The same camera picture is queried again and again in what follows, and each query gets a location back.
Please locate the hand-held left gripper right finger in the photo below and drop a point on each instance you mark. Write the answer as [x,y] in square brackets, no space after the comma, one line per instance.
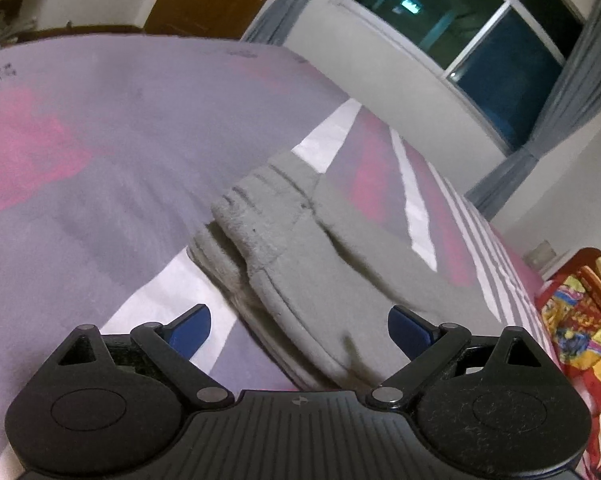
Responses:
[405,327]

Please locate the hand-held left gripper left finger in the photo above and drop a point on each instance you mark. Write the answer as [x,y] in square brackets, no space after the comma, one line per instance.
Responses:
[193,327]

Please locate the grey pants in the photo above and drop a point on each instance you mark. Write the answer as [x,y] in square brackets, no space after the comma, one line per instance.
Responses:
[300,260]

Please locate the colourful printed blanket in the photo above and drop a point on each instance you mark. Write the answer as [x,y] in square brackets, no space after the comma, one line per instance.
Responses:
[580,320]

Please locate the striped bed sheet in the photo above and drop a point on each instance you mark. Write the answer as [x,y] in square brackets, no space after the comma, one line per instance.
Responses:
[105,160]

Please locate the grey curtain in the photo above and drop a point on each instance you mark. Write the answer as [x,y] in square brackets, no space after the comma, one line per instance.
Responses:
[575,110]
[280,5]

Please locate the glass window with white frame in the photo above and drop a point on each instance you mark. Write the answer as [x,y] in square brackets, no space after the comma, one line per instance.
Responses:
[480,25]

